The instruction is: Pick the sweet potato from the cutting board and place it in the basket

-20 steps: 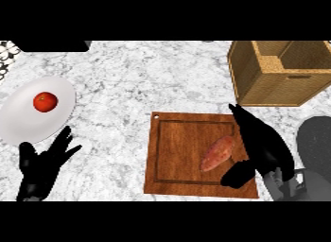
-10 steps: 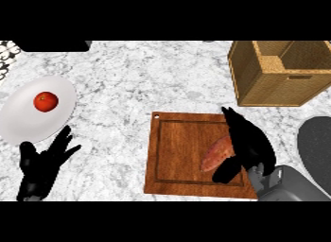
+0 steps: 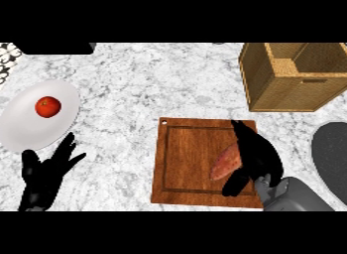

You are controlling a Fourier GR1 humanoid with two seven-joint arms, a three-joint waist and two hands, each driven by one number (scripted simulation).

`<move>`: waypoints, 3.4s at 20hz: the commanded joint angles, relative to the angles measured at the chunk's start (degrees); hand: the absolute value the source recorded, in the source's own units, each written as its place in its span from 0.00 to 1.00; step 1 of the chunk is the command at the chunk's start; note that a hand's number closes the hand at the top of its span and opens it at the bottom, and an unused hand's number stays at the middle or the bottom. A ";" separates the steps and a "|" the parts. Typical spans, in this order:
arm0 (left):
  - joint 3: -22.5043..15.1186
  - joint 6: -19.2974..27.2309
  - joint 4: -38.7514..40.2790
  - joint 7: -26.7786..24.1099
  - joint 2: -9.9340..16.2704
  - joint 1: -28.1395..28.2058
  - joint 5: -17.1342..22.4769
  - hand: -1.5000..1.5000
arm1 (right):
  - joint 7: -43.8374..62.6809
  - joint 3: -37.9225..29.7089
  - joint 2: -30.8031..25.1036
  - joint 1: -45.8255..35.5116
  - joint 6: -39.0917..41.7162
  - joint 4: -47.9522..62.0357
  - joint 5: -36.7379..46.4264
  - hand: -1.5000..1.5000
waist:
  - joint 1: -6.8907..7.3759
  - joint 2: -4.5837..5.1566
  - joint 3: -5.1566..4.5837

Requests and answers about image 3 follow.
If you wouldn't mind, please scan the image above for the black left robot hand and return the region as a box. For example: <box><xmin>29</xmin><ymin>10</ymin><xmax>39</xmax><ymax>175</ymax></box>
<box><xmin>17</xmin><ymin>131</ymin><xmax>87</xmax><ymax>212</ymax></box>

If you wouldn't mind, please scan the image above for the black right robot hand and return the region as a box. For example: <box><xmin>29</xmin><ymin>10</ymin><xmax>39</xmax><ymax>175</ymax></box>
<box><xmin>221</xmin><ymin>119</ymin><xmax>284</xmax><ymax>197</ymax></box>

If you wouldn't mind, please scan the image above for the reddish sweet potato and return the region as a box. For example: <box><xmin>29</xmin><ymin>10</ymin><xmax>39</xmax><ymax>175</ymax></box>
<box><xmin>209</xmin><ymin>142</ymin><xmax>243</xmax><ymax>182</ymax></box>

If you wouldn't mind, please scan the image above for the brown wooden cutting board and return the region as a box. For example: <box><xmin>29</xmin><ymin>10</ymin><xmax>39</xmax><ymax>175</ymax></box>
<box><xmin>149</xmin><ymin>116</ymin><xmax>265</xmax><ymax>209</ymax></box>

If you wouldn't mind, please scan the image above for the square wicker basket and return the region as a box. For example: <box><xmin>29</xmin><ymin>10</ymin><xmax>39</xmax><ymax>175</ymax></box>
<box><xmin>239</xmin><ymin>42</ymin><xmax>347</xmax><ymax>113</ymax></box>

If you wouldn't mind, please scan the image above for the white oval plate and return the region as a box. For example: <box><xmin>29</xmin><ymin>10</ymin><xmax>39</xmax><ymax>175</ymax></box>
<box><xmin>0</xmin><ymin>78</ymin><xmax>82</xmax><ymax>154</ymax></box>

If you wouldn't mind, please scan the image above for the red tomato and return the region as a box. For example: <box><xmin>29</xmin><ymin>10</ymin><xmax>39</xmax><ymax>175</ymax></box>
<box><xmin>33</xmin><ymin>95</ymin><xmax>63</xmax><ymax>119</ymax></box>

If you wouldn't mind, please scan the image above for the black appliance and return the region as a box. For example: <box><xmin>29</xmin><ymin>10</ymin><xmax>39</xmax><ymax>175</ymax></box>
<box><xmin>13</xmin><ymin>42</ymin><xmax>97</xmax><ymax>57</ymax></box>

